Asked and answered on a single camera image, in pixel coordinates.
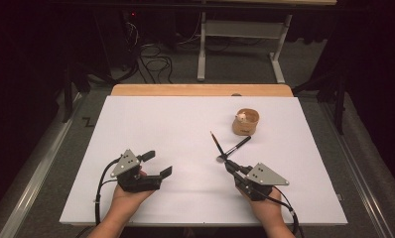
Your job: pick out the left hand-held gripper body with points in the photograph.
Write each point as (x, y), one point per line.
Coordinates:
(127, 165)

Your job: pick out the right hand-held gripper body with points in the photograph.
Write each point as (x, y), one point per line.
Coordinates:
(265, 175)

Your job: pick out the black makeup brush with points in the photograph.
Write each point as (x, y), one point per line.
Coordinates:
(240, 143)

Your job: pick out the thin black brush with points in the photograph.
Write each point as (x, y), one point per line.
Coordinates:
(217, 143)

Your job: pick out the wooden cup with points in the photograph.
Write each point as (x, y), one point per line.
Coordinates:
(245, 127)

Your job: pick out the person's left hand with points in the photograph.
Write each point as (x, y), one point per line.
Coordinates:
(129, 200)

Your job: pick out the person's right hand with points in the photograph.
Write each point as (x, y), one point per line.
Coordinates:
(268, 210)

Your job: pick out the white board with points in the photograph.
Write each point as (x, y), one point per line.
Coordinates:
(185, 132)

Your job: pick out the grey round grommet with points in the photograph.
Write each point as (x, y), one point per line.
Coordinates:
(236, 95)

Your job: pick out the wooden table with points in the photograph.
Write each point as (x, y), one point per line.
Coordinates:
(202, 90)

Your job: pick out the black stand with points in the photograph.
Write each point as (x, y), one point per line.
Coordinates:
(340, 105)
(68, 95)

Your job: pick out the white-framed desk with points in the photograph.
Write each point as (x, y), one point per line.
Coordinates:
(241, 29)

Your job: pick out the aluminium rail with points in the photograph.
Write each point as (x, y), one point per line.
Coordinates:
(364, 198)
(36, 178)

